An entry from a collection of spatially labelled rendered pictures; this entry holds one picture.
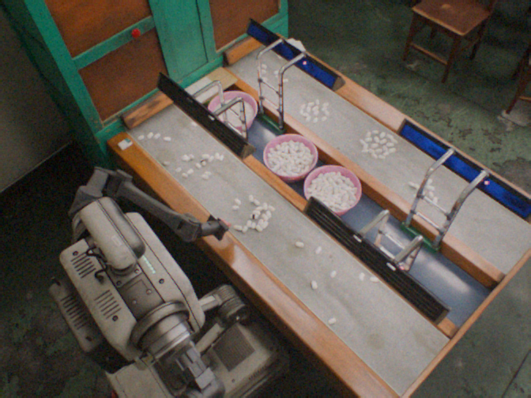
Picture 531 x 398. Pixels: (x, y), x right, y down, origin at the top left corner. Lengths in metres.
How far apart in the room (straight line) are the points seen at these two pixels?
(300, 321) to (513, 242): 1.00
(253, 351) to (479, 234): 1.12
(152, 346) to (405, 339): 1.07
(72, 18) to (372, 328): 1.74
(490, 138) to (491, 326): 1.38
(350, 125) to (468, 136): 1.33
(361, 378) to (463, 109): 2.45
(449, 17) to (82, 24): 2.55
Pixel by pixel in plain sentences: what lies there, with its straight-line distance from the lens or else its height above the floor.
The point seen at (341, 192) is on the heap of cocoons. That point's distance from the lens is 2.25.
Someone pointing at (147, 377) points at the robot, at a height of 0.47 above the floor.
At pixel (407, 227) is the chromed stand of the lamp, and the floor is 0.71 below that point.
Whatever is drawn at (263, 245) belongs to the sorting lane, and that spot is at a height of 0.74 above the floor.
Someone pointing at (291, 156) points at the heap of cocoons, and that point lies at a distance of 2.36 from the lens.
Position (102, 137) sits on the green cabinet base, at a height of 0.79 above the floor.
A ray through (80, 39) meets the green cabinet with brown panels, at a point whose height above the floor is 1.33.
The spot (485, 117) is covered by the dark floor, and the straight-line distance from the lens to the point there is 3.82.
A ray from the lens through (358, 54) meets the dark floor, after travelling 4.09.
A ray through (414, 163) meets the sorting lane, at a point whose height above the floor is 0.74.
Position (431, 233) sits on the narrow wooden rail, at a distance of 2.19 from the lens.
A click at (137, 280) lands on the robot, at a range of 1.30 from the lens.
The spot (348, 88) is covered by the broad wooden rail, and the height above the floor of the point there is 0.76.
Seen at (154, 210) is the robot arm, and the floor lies 1.05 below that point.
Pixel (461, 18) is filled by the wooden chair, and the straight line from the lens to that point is 3.83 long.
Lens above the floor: 2.59
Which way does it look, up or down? 57 degrees down
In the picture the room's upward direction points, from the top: 5 degrees counter-clockwise
